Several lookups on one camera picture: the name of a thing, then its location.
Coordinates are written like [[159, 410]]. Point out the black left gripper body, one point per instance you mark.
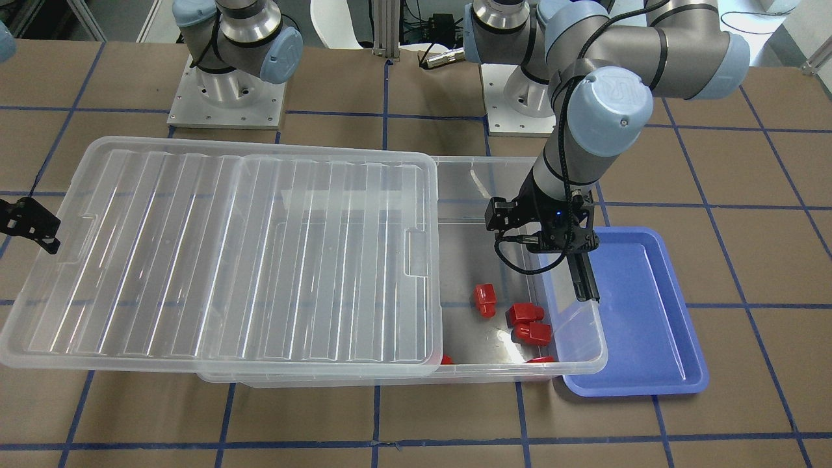
[[530, 213]]

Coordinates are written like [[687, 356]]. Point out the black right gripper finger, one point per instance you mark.
[[50, 245]]

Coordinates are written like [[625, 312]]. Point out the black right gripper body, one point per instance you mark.
[[27, 221]]

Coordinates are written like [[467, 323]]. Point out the clear plastic box lid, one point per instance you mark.
[[235, 258]]

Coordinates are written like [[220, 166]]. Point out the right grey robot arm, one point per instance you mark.
[[234, 47]]

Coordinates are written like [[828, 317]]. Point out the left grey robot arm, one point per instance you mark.
[[601, 75]]

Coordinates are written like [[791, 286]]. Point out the clear plastic storage box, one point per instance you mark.
[[482, 349]]

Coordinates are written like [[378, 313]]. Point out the black electronics box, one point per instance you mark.
[[442, 29]]

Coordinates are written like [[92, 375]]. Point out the blue plastic tray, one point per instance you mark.
[[638, 338]]

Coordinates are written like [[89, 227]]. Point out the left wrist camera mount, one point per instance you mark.
[[572, 229]]

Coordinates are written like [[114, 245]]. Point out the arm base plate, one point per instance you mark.
[[516, 105], [234, 100]]

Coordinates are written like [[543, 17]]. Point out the black box latch handle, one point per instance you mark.
[[582, 277]]

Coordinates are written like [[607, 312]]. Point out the silver cable connector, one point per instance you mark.
[[431, 61]]

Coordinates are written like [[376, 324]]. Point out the aluminium frame post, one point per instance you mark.
[[386, 26]]

